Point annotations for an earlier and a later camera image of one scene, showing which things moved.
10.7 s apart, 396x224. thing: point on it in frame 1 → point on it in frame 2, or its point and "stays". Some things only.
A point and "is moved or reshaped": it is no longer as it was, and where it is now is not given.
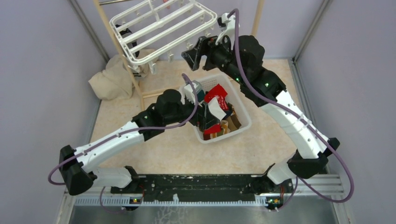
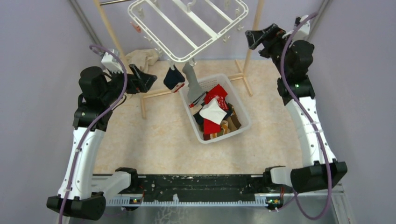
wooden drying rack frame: (259, 9) stays
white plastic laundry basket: (234, 99) stays
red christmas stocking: (215, 129) stays
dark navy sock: (122, 32) → (174, 80)
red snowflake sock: (217, 91) stays
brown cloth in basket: (233, 122) stays
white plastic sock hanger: (155, 29) is moved or reshaped
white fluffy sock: (215, 109) stays
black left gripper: (205, 121) → (141, 82)
